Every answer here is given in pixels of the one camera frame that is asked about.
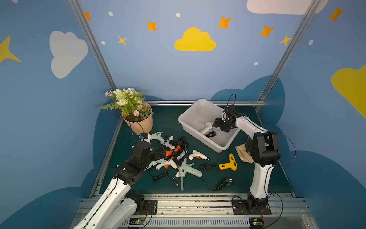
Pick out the large mint glue gun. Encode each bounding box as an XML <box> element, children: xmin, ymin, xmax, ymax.
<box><xmin>174</xmin><ymin>158</ymin><xmax>203</xmax><ymax>191</ymax></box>

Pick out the small white orange glue gun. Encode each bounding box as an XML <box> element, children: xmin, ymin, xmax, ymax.
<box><xmin>189</xmin><ymin>150</ymin><xmax>210</xmax><ymax>160</ymax></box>

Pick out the yellow glue gun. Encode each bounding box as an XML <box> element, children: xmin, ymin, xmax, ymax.
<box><xmin>219</xmin><ymin>153</ymin><xmax>237</xmax><ymax>171</ymax></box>

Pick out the large white glue gun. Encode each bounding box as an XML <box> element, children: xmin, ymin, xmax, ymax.
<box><xmin>200</xmin><ymin>122</ymin><xmax>214</xmax><ymax>135</ymax></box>

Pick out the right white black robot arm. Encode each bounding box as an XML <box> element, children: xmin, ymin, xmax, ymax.
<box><xmin>213</xmin><ymin>105</ymin><xmax>281</xmax><ymax>212</ymax></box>

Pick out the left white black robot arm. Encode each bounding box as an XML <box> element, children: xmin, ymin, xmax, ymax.
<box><xmin>75</xmin><ymin>141</ymin><xmax>166</xmax><ymax>229</ymax></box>

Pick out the orange glue gun in pile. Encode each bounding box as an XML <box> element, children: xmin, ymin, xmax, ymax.
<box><xmin>165</xmin><ymin>146</ymin><xmax>182</xmax><ymax>161</ymax></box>

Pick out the white orange glue gun lower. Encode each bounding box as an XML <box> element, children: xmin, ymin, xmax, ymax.
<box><xmin>146</xmin><ymin>158</ymin><xmax>178</xmax><ymax>170</ymax></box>

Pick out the white plastic storage box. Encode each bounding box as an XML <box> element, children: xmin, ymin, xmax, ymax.
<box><xmin>178</xmin><ymin>99</ymin><xmax>240</xmax><ymax>153</ymax></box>

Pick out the beige work glove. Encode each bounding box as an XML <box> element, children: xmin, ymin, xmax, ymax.
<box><xmin>235</xmin><ymin>144</ymin><xmax>254</xmax><ymax>163</ymax></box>

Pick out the artificial flower plant in pot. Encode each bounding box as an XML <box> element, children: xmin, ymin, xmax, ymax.
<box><xmin>100</xmin><ymin>88</ymin><xmax>153</xmax><ymax>135</ymax></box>

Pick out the black cord with plug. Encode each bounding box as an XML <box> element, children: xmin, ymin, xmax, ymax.
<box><xmin>152</xmin><ymin>170</ymin><xmax>180</xmax><ymax>187</ymax></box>

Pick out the tangled black cords pile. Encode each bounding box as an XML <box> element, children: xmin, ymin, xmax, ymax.
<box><xmin>164</xmin><ymin>136</ymin><xmax>190</xmax><ymax>167</ymax></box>

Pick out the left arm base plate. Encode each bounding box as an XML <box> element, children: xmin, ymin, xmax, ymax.
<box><xmin>135</xmin><ymin>199</ymin><xmax>158</xmax><ymax>215</ymax></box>

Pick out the black power cord coil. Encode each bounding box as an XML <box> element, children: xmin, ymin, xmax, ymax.
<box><xmin>200</xmin><ymin>175</ymin><xmax>234</xmax><ymax>191</ymax></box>

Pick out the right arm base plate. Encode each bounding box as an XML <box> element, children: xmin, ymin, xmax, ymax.
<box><xmin>232</xmin><ymin>199</ymin><xmax>272</xmax><ymax>215</ymax></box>

